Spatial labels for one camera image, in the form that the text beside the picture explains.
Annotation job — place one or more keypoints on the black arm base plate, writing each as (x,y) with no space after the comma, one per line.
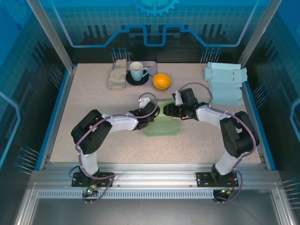
(79,179)
(204,179)

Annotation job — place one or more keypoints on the lilac tray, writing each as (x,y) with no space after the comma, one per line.
(152,70)

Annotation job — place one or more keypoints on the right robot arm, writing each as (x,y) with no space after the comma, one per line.
(211,114)

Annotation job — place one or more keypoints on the aluminium frame post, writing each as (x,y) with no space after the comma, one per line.
(257,35)
(51,35)

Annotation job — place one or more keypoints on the light blue paper box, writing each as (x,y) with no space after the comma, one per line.
(225,93)

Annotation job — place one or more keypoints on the beige folded cloth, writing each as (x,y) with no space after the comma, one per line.
(117,75)

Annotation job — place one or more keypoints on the small green-lit connector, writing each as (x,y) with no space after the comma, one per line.
(226,191)
(90,190)

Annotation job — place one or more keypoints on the light blue mug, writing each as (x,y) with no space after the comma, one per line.
(137,71)

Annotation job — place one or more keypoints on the yellow bowl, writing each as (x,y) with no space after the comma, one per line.
(161,80)

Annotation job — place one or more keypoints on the green paper box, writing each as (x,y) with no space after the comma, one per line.
(161,130)

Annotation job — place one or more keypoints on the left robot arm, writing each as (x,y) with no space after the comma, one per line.
(122,123)

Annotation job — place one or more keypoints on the aluminium front rail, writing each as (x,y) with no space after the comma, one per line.
(152,173)

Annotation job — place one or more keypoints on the wooden stick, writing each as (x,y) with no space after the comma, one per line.
(147,64)

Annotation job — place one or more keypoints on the black round coaster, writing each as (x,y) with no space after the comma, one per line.
(138,82)

